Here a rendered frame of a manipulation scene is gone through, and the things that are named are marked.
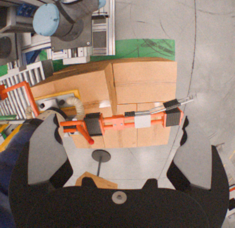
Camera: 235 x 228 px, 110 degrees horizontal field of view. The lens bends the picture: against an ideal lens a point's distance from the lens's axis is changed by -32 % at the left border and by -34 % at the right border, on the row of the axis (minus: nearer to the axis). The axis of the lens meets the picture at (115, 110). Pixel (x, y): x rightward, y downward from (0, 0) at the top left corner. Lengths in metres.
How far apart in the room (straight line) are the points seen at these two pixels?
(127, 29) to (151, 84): 0.82
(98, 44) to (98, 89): 0.80
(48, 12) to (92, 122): 0.46
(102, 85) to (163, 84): 0.66
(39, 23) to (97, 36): 1.06
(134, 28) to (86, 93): 1.15
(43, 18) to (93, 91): 0.50
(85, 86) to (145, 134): 0.94
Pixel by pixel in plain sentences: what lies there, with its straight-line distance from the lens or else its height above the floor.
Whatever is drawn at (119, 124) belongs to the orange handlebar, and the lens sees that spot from 0.53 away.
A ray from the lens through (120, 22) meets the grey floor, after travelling 1.67.
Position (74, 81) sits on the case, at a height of 0.94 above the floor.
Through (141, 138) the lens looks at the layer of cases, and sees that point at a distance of 1.46.
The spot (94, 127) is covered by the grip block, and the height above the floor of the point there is 1.20.
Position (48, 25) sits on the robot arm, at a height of 1.27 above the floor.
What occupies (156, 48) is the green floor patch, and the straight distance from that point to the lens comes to 1.69.
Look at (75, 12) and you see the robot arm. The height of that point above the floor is 1.24.
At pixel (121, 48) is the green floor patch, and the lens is 1.63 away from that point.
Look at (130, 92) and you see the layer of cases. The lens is 1.16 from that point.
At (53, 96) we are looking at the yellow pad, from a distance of 0.70.
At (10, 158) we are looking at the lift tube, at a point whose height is 1.49.
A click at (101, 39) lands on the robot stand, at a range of 1.44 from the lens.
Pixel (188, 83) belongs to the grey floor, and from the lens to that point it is 1.96.
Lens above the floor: 1.63
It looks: 61 degrees down
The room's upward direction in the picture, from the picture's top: 175 degrees counter-clockwise
